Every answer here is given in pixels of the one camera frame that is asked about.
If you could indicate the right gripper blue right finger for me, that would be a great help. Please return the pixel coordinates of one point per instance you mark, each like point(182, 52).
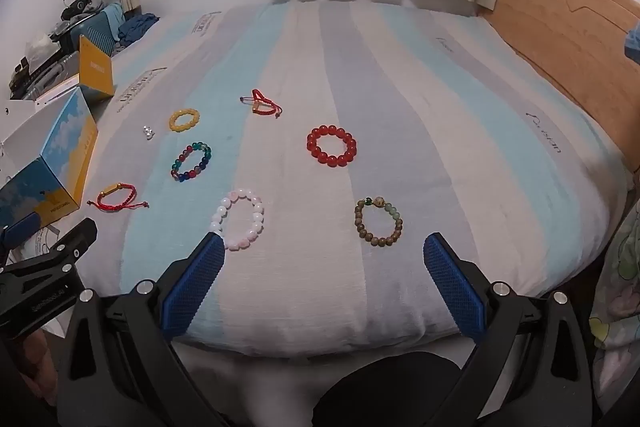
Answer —
point(459, 283)

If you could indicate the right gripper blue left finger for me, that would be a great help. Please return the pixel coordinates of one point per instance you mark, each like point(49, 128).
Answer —
point(186, 282)

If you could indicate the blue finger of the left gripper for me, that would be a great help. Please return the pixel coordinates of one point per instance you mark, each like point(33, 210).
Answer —
point(60, 251)
point(17, 234)

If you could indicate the red string bracelet gold tube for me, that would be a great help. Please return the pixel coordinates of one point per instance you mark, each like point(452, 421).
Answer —
point(117, 197)

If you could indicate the left hand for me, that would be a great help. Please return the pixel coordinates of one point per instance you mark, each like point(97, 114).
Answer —
point(38, 370)

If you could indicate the white cardboard box blue trim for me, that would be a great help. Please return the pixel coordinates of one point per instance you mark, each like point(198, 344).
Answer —
point(44, 162)

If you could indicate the grey suitcase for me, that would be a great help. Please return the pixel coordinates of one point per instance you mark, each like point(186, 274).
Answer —
point(27, 84)

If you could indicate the floral pillow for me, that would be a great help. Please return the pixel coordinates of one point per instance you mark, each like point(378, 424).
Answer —
point(614, 321)

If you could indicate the teal suitcase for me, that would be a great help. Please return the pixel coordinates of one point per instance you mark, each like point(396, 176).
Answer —
point(101, 28)

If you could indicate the blue clothes pile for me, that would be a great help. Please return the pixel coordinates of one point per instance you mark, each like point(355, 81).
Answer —
point(135, 28)

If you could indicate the wooden headboard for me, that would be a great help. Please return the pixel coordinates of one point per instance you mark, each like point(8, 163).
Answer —
point(578, 45)

